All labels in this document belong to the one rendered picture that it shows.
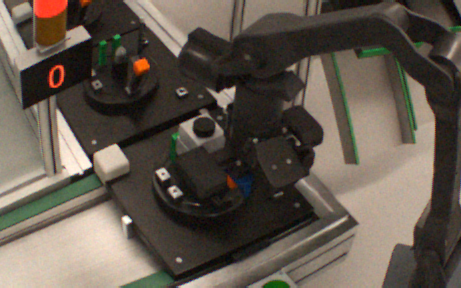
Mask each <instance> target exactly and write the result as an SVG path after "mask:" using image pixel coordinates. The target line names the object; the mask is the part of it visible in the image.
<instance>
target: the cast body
mask: <svg viewBox="0 0 461 288"><path fill-rule="evenodd" d="M179 133H180V135H179V137H178V138H176V153H178V154H179V155H180V154H182V153H185V152H187V150H190V149H192V148H194V147H198V146H201V145H203V146H204V148H205V149H206V150H207V152H208V153H209V154H211V153H213V152H215V150H218V149H220V148H222V147H224V146H225V136H224V131H222V129H221V128H220V127H219V126H218V125H217V123H216V122H215V121H214V120H213V118H212V117H211V116H210V115H208V114H207V113H205V114H202V115H200V116H198V117H195V118H192V119H189V120H187V121H185V123H182V124H181V125H180V128H179Z"/></svg>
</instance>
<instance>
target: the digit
mask: <svg viewBox="0 0 461 288"><path fill-rule="evenodd" d="M70 58H71V53H70V52H69V53H66V54H64V55H62V56H60V57H59V58H57V59H54V60H52V61H50V62H47V63H45V64H43V65H42V83H43V87H42V89H43V98H44V97H46V96H48V95H49V94H52V93H54V92H56V91H59V90H61V89H63V88H65V87H68V86H70V85H71V81H70V77H71V72H70V67H71V63H70Z"/></svg>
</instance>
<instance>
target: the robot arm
mask: <svg viewBox="0 0 461 288"><path fill-rule="evenodd" d="M409 37H410V38H413V39H415V40H418V41H423V42H424V43H427V44H430V45H432V46H433V47H432V49H431V51H429V54H428V55H427V56H426V55H424V54H423V53H422V52H420V51H419V50H418V49H417V48H416V47H415V45H414V44H413V43H412V42H411V41H410V39H409ZM376 45H379V46H380V45H381V46H383V47H384V48H385V49H387V50H389V51H390V52H391V53H392V54H393V55H394V56H395V58H396V59H397V60H398V63H399V64H400V65H401V66H402V67H403V68H404V70H405V71H406V73H407V74H408V75H409V76H410V77H411V78H413V79H414V80H416V81H417V82H418V83H419V84H421V85H422V86H424V91H425V96H426V101H427V102H428V105H429V107H431V109H432V112H433V113H434V116H435V134H434V157H433V176H432V193H431V198H430V200H429V202H428V203H427V205H426V208H425V209H424V211H423V212H422V214H421V216H420V217H419V219H418V220H417V223H416V225H414V232H413V237H414V239H413V245H412V246H411V248H410V250H411V251H412V250H414V252H413V254H414V259H415V261H416V262H417V267H414V269H413V271H412V273H411V277H410V282H409V284H408V287H407V288H445V287H446V286H447V284H448V282H449V281H450V280H451V277H452V275H453V273H454V271H455V270H456V268H457V266H458V264H459V262H460V261H461V205H460V203H459V199H460V193H461V36H459V35H457V34H456V33H454V32H452V31H451V30H449V29H448V28H446V27H445V26H444V25H443V24H441V23H440V22H438V21H436V20H433V19H430V18H429V17H426V16H421V15H420V14H418V13H413V12H411V11H409V10H408V9H407V8H405V7H404V6H402V5H401V4H399V3H398V2H396V1H390V0H388V1H383V2H382V3H380V4H376V5H374V4H373V5H371V6H369V5H368V6H365V7H364V6H362V7H360V8H359V7H357V8H351V9H345V10H339V11H336V12H335V11H333V12H330V13H328V12H327V13H324V14H318V15H314V16H313V15H311V16H307V17H303V16H298V15H296V14H293V13H290V12H289V13H279V12H277V13H268V14H266V15H263V16H262V17H260V18H259V19H258V20H257V21H254V22H253V23H252V24H251V25H250V26H249V27H247V28H245V29H244V30H243V31H242V32H240V33H239V34H238V35H237V36H236V37H235V38H234V39H233V40H232V42H230V41H228V40H224V39H222V38H220V37H218V36H216V35H214V34H212V33H211V32H210V31H207V30H204V29H202V28H200V27H197V28H196V29H195V30H193V31H192V32H191V33H189V34H188V40H187V42H186V43H185V45H184V46H183V48H182V49H181V50H180V52H179V55H178V58H177V59H176V60H175V70H176V72H177V73H178V74H180V75H182V76H184V77H186V78H187V77H188V78H190V79H191V80H193V81H195V82H197V83H199V84H201V85H203V86H204V87H207V88H209V90H211V91H213V92H215V93H217V94H219V93H220V92H221V90H224V89H225V88H228V89H230V88H232V87H233V86H234V85H235V93H234V102H232V103H229V104H227V107H226V112H227V113H228V114H229V115H230V116H231V117H232V120H231V127H230V128H228V129H225V130H224V136H225V138H226V140H227V141H228V142H229V145H228V146H226V147H222V148H220V149H218V150H215V152H213V153H211V154H209V153H208V152H207V150H206V149H205V148H204V146H203V145H201V146H198V147H194V148H192V149H190V150H187V152H185V153H182V154H180V155H178V156H176V157H175V161H174V168H175V169H176V170H177V171H178V173H179V174H180V175H181V176H182V178H183V179H184V180H185V181H186V184H187V185H188V186H189V187H190V189H192V190H193V191H194V192H195V194H196V195H197V196H198V197H199V198H204V197H206V196H210V195H212V194H214V193H216V192H218V191H221V190H224V189H225V188H226V185H227V174H228V175H229V176H230V177H231V178H232V180H233V182H234V183H235V184H236V185H238V187H239V189H240V191H241V193H242V194H243V196H244V197H245V199H246V197H248V196H250V195H251V194H252V192H254V191H255V190H256V188H257V187H258V186H259V190H260V192H261V193H262V194H263V195H264V196H266V197H270V196H274V195H276V194H278V193H280V192H283V191H285V190H288V188H291V187H292V186H293V185H295V184H296V183H297V182H298V181H299V180H301V179H303V178H306V177H308V176H310V168H311V167H312V166H313V164H314V159H315V151H314V150H313V147H316V146H318V145H320V144H322V142H323V137H324V131H323V128H322V126H321V125H320V124H319V123H318V122H317V121H316V120H315V119H314V118H313V117H312V116H311V115H310V114H309V112H308V111H307V110H306V109H305V108H304V107H303V106H301V105H297V106H294V107H290V108H288V109H286V110H283V106H284V100H285V102H287V103H289V102H291V101H292V100H293V99H294V98H295V97H296V96H297V95H298V94H299V93H300V92H301V91H302V89H303V88H304V87H305V84H304V83H303V81H302V79H301V78H300V77H298V76H297V75H296V74H295V73H294V71H292V70H289V71H286V70H285V69H287V68H288V67H290V66H292V65H293V64H295V63H296V62H298V61H301V60H303V59H305V58H307V57H309V56H312V55H313V56H316V55H321V54H325V53H326V54H328V53H332V52H336V51H337V52H340V51H344V50H351V49H355V48H356V49H359V48H362V47H364V48H366V47H369V46H372V47H373V46H376ZM294 138H296V139H297V140H298V141H299V142H300V143H301V144H300V145H296V140H295V139H294ZM224 170H225V171H226V172H227V173H226V172H225V171H224Z"/></svg>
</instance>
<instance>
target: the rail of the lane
mask: <svg viewBox="0 0 461 288"><path fill-rule="evenodd" d="M359 225H360V223H359V222H358V221H357V220H356V218H355V217H354V216H352V215H351V213H350V212H349V211H348V209H347V207H346V206H345V205H344V206H342V207H340V208H339V209H337V210H335V211H334V212H332V213H330V214H328V215H326V216H324V217H322V219H320V220H318V221H316V222H314V223H312V224H310V225H308V226H306V227H304V228H302V229H300V230H298V231H297V232H295V233H294V234H293V235H291V236H289V237H287V238H285V239H283V240H280V241H278V242H276V243H274V244H272V245H270V241H269V240H268V238H265V239H263V240H261V241H259V242H257V243H255V244H253V245H251V246H249V247H247V248H244V249H242V250H240V251H238V252H236V253H234V254H232V258H231V261H232V262H233V263H232V264H230V265H228V266H226V267H224V268H222V269H220V270H216V271H214V272H212V273H210V274H209V275H207V276H206V275H205V276H203V277H201V278H199V279H197V280H193V281H191V282H189V283H186V284H184V285H182V286H180V287H179V286H178V287H176V288H246V287H248V286H249V285H251V284H253V283H255V282H257V281H261V280H262V279H264V278H266V277H268V276H270V275H272V274H274V273H276V272H277V271H279V270H283V271H284V272H285V273H286V274H287V275H288V277H289V278H290V279H291V280H292V281H293V282H295V284H296V286H298V287H300V286H301V285H303V284H305V283H307V282H309V281H310V280H312V279H314V278H316V277H318V276H319V275H321V274H322V273H324V272H326V271H327V270H329V269H331V268H333V267H335V266H336V265H338V264H340V263H341V262H342V261H344V260H345V259H346V256H347V254H348V252H349V251H350V248H351V245H352V243H353V240H354V237H355V234H356V231H357V229H358V227H359Z"/></svg>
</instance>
